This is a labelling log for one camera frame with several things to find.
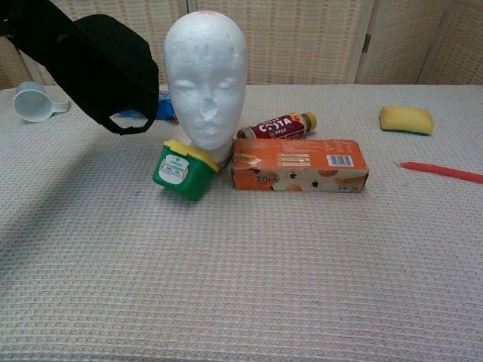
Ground black baseball cap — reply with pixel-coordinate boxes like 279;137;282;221
0;0;160;136

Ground white woven tablecloth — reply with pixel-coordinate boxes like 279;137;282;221
0;83;483;362

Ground green tub with yellow lid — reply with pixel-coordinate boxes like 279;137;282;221
152;139;220;201

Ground white foam mannequin head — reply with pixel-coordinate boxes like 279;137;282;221
163;10;247;163

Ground light blue plastic cup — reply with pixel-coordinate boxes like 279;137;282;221
14;81;70;124

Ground red pen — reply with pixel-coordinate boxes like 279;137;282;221
399;161;483;185

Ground yellow sponge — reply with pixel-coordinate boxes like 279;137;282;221
379;105;435;136

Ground Costa coffee bottle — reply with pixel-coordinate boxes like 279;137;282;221
236;111;318;140

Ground orange biscuit box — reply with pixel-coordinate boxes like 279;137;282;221
229;138;369;194

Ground blue snack bag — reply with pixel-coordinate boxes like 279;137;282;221
119;89;179;122

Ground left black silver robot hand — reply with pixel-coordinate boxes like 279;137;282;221
0;15;20;50

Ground woven folding screen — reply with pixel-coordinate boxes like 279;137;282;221
0;0;483;91

